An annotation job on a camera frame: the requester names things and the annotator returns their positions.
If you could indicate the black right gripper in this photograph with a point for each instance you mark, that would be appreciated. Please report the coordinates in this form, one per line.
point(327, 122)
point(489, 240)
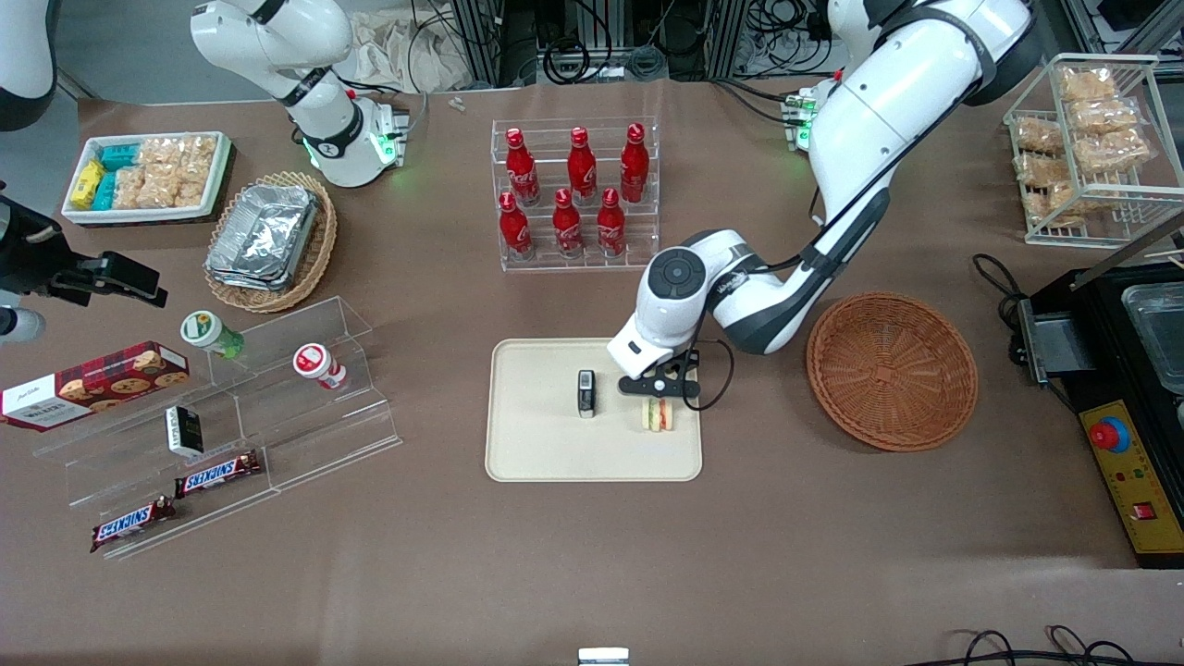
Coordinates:
point(39, 262)

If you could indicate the triangular sandwich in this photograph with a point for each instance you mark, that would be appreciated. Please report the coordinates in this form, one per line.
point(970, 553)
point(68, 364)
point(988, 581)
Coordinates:
point(659, 415)

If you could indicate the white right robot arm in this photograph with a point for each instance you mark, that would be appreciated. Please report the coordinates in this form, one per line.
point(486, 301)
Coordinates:
point(277, 37)

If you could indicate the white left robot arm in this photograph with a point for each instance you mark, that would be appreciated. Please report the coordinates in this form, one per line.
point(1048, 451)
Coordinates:
point(879, 120)

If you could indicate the beige plastic tray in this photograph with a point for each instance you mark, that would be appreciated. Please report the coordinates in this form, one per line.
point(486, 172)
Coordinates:
point(536, 425)

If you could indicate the oval light wicker basket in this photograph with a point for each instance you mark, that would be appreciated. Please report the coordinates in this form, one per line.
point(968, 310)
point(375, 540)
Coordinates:
point(314, 259)

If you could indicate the round brown wicker basket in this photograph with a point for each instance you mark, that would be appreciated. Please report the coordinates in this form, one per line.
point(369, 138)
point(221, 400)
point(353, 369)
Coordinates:
point(888, 370)

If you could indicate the white rectangular snack bin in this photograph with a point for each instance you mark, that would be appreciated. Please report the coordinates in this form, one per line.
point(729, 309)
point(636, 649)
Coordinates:
point(139, 216)

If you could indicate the small black packet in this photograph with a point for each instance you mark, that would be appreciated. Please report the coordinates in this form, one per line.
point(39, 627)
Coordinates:
point(586, 393)

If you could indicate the teal snack pack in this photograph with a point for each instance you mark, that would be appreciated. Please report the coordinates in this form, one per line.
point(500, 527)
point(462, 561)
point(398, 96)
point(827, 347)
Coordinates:
point(105, 191)
point(118, 155)

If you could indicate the clear bag of rice crackers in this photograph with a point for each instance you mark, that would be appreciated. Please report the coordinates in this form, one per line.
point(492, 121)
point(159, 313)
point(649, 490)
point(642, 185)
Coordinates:
point(176, 185)
point(129, 187)
point(176, 150)

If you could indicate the yellow snack pack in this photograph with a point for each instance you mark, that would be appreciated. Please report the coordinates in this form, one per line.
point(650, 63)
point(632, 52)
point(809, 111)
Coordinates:
point(87, 185)

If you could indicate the green lidded cup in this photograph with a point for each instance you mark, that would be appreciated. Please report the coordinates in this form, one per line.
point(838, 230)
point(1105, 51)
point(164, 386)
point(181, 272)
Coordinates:
point(208, 331)

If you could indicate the red tartan cookie box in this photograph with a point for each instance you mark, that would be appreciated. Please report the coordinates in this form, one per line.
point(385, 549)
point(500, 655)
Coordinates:
point(92, 384)

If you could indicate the clear acrylic bottle rack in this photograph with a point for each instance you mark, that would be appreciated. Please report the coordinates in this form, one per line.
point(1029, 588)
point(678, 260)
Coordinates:
point(638, 245)

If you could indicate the stacked aluminium foil trays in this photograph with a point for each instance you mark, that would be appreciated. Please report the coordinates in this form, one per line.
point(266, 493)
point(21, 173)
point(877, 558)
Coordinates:
point(264, 231)

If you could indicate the small black white box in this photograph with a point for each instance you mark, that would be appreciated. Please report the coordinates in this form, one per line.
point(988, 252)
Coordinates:
point(185, 430)

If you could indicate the red cola bottle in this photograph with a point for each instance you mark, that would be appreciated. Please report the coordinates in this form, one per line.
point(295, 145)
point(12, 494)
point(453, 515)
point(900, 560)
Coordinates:
point(635, 166)
point(566, 227)
point(522, 171)
point(610, 225)
point(581, 169)
point(514, 229)

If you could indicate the red lidded cup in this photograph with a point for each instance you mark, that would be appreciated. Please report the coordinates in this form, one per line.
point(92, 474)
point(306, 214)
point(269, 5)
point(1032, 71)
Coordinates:
point(316, 363)

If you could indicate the Snickers chocolate bar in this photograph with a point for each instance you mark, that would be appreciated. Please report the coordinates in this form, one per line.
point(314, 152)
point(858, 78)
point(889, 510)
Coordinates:
point(132, 524)
point(217, 474)

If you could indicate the clear acrylic tiered shelf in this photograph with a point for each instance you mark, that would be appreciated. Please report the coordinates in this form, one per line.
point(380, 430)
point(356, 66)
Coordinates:
point(314, 435)

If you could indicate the small white device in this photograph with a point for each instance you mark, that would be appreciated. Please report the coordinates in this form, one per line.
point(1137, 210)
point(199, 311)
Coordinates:
point(603, 657)

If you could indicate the crumpled beige cloth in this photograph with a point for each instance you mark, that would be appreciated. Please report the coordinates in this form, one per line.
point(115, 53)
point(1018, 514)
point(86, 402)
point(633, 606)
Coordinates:
point(407, 51)

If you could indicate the grey metal box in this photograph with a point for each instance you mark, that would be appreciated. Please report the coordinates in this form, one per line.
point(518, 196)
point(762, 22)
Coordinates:
point(1054, 342)

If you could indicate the clear bag of fried snacks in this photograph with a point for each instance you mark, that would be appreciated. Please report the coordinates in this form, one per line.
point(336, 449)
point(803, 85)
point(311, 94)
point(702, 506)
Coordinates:
point(1115, 151)
point(1043, 170)
point(1059, 203)
point(1105, 117)
point(1038, 136)
point(1087, 85)

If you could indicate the red emergency stop button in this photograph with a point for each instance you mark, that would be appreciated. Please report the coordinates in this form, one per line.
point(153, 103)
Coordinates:
point(1108, 435)

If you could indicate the black yellow control box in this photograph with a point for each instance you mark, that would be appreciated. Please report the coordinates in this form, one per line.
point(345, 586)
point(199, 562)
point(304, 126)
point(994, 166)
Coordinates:
point(1133, 490)

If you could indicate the diagonal metal bar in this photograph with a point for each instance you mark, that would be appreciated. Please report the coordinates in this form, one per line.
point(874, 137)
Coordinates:
point(1138, 250)

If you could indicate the clear rectangular container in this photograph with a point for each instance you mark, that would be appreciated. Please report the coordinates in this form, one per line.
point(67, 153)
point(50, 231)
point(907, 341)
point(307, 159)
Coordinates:
point(1161, 324)

